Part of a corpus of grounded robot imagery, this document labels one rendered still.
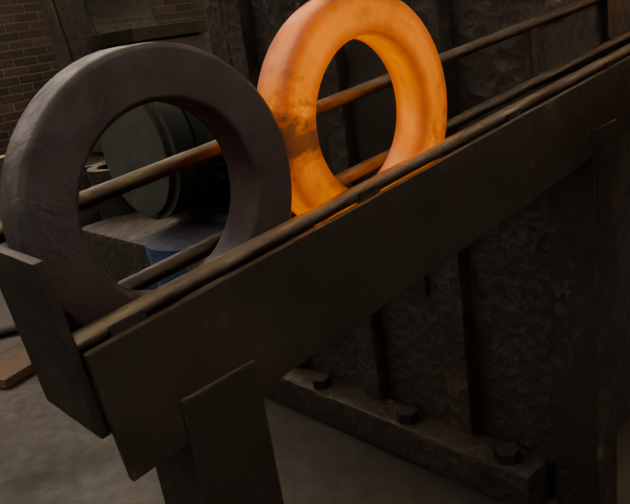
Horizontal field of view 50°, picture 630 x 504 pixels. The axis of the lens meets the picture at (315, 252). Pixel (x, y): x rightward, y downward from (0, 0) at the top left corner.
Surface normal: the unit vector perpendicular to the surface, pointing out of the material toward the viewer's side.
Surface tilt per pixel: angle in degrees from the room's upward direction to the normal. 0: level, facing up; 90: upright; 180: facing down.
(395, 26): 90
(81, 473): 0
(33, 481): 0
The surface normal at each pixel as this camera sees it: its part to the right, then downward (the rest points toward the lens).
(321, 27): 0.67, 0.15
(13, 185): -0.73, -0.05
